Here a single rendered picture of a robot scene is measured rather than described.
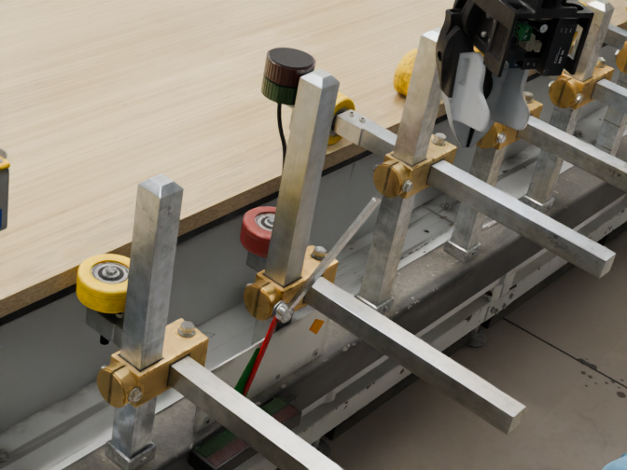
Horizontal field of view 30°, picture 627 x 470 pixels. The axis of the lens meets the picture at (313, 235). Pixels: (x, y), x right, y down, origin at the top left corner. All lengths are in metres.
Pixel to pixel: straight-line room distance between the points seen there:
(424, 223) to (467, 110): 1.26
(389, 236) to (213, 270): 0.28
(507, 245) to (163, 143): 0.66
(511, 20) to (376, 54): 1.27
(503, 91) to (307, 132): 0.47
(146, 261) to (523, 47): 0.55
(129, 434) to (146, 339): 0.15
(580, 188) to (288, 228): 0.94
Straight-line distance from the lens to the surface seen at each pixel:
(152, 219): 1.25
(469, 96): 0.95
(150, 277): 1.29
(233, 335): 1.83
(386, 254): 1.73
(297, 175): 1.44
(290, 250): 1.49
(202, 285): 1.79
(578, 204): 2.27
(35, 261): 1.46
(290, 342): 1.60
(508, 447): 2.73
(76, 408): 1.68
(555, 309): 3.21
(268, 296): 1.51
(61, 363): 1.65
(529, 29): 0.90
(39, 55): 1.95
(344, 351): 1.72
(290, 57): 1.42
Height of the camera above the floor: 1.76
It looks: 33 degrees down
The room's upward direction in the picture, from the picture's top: 12 degrees clockwise
